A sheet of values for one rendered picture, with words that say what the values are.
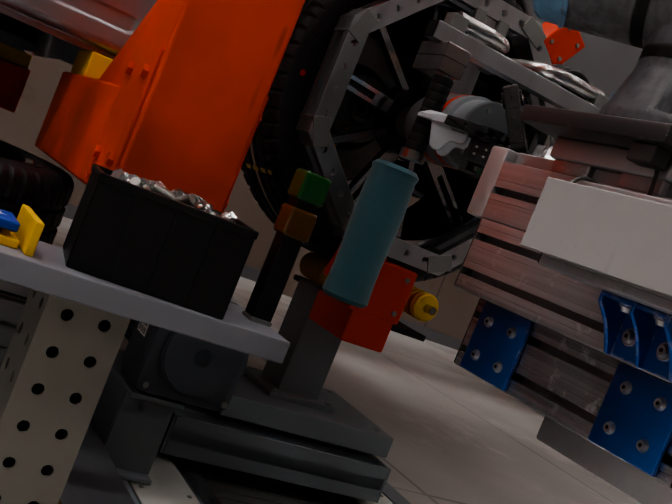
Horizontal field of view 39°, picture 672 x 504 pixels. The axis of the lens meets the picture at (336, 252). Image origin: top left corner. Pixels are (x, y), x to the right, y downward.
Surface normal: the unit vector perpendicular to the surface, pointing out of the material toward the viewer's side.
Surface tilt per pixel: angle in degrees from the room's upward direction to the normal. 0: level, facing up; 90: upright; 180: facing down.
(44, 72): 90
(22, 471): 90
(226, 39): 90
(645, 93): 72
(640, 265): 90
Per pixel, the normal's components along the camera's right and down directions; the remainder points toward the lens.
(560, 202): -0.81, -0.30
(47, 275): 0.43, 0.21
